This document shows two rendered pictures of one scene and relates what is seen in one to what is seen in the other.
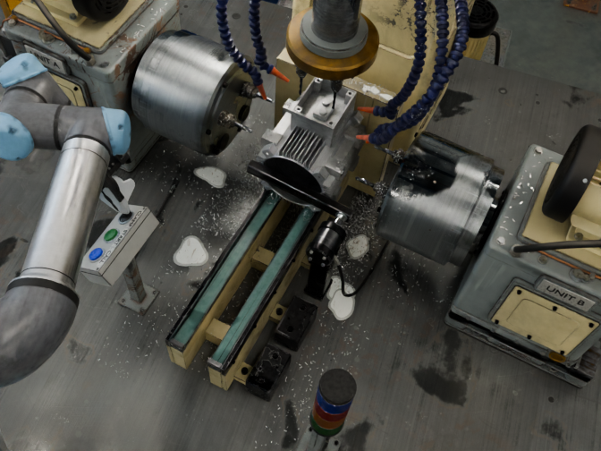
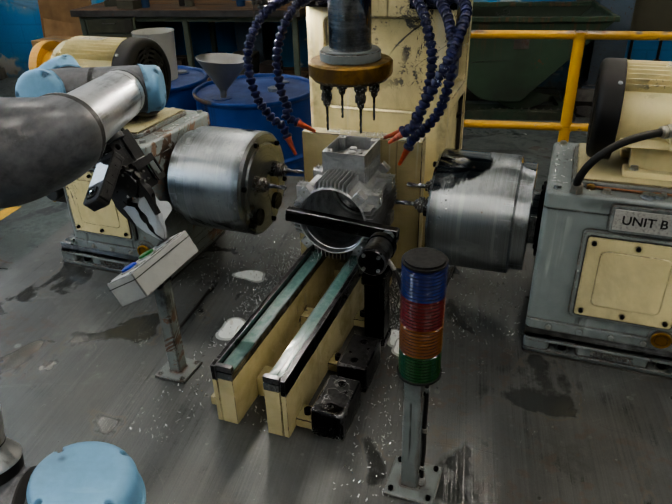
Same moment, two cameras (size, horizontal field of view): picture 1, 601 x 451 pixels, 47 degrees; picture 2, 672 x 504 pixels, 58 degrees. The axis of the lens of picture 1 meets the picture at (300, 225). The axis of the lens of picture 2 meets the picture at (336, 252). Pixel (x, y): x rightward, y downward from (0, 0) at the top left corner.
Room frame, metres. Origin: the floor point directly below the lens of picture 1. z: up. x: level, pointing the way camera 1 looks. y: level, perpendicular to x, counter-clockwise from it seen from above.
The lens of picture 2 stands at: (-0.31, 0.03, 1.61)
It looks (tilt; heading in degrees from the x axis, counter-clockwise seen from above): 29 degrees down; 0
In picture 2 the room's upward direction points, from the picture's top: 2 degrees counter-clockwise
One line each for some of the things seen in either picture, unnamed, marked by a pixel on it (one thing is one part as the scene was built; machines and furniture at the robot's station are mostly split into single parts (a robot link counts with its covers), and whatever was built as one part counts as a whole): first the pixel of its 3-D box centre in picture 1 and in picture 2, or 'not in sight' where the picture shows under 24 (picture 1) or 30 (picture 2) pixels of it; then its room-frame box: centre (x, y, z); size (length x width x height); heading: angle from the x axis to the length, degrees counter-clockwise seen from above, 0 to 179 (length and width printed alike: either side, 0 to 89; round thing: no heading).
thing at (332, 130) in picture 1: (323, 112); (351, 159); (1.01, -0.02, 1.11); 0.12 x 0.11 x 0.07; 158
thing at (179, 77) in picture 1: (178, 84); (212, 177); (1.10, 0.32, 1.04); 0.37 x 0.25 x 0.25; 68
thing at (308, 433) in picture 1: (325, 422); (418, 382); (0.36, -0.09, 1.01); 0.08 x 0.08 x 0.42; 68
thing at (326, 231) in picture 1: (370, 211); (415, 254); (0.89, -0.16, 0.92); 0.45 x 0.13 x 0.24; 158
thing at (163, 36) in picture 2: not in sight; (154, 55); (2.95, 0.92, 0.99); 0.24 x 0.22 x 0.24; 77
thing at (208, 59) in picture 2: not in sight; (226, 83); (2.52, 0.49, 0.93); 0.25 x 0.24 x 0.25; 167
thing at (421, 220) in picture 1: (449, 204); (493, 212); (0.85, -0.32, 1.04); 0.41 x 0.25 x 0.25; 68
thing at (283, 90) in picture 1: (339, 117); (367, 194); (1.12, -0.06, 0.97); 0.30 x 0.11 x 0.34; 68
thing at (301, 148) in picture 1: (311, 150); (346, 203); (0.97, -0.01, 1.02); 0.20 x 0.19 x 0.19; 158
